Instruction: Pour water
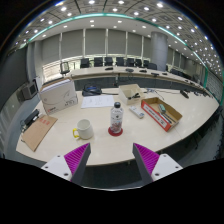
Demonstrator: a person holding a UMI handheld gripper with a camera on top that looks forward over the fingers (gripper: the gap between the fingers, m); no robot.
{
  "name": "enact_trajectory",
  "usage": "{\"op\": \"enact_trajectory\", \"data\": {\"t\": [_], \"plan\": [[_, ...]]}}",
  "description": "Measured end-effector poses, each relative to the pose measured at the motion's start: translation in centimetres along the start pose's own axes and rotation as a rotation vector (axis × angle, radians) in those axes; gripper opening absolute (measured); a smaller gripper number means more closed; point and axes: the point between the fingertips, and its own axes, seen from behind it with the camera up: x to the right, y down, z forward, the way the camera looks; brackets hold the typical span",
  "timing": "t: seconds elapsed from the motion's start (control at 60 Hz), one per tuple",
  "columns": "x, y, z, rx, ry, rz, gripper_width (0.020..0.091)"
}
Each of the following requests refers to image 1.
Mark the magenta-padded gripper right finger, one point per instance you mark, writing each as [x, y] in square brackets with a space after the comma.
[146, 161]

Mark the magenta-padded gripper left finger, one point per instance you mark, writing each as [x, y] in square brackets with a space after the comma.
[77, 160]

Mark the flat round red coaster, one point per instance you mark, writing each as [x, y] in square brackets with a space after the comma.
[115, 132]

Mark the brown paper envelope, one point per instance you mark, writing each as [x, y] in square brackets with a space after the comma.
[39, 130]

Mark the flat open red-sided cardboard box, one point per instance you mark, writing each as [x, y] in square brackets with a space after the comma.
[160, 113]

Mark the white remote control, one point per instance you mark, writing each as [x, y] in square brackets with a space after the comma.
[136, 112]

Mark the clear plastic drink bottle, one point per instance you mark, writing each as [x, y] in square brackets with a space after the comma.
[116, 118]

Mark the green tool in box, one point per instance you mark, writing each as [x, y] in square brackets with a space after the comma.
[162, 108]

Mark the white paper sheets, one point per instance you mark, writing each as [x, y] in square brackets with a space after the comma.
[97, 101]

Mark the large white cardboard box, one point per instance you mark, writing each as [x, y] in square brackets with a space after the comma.
[58, 96]

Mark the small open cardboard box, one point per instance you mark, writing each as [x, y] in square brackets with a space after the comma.
[130, 94]

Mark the black bag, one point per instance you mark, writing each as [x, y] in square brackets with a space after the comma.
[91, 90]

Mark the old grey monitor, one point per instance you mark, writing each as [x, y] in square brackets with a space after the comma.
[28, 90]

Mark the group of black office chairs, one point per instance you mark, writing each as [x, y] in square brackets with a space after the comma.
[117, 62]

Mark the group of ceiling lights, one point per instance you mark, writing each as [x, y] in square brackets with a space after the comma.
[120, 16]

